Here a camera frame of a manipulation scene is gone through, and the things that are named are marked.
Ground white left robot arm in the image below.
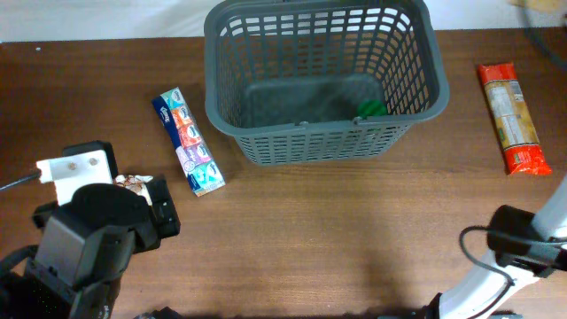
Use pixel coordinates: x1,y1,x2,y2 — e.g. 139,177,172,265
1,141,181,318

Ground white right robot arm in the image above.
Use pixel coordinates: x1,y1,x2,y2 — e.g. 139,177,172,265
427,181,566,319

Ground green lidded jar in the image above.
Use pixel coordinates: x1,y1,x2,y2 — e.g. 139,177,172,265
357,100,388,119

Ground grey plastic basket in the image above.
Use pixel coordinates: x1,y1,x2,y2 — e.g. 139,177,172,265
204,0,450,166

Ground colourful tissue multipack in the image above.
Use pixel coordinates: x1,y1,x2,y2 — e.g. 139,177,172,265
151,88,225,197

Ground brown white snack wrapper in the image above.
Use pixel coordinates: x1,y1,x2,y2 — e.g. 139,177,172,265
113,175,153,206

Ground red spaghetti packet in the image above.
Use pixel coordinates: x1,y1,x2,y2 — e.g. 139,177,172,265
478,63,553,175

